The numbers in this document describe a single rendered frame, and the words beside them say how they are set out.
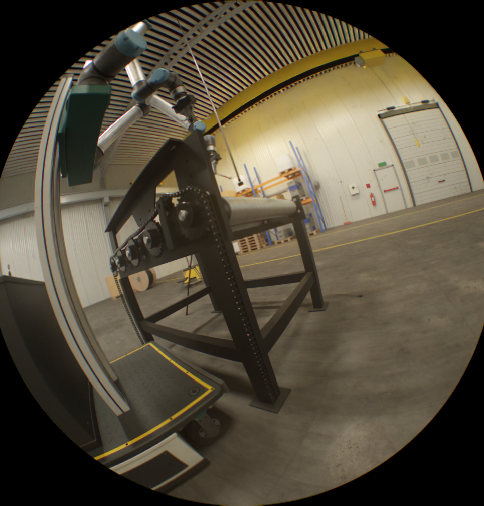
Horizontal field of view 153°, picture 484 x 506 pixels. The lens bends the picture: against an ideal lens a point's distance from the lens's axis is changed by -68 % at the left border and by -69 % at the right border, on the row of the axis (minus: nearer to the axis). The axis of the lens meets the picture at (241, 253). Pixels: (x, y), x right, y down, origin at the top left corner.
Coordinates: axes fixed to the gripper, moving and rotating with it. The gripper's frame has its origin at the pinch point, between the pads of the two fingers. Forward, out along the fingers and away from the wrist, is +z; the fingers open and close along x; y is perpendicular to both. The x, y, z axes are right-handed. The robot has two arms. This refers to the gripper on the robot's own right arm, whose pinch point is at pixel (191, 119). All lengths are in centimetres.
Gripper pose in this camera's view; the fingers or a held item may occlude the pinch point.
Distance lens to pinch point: 109.9
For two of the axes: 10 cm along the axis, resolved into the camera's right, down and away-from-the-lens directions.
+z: 3.9, 8.0, 4.6
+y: -3.9, 5.9, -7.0
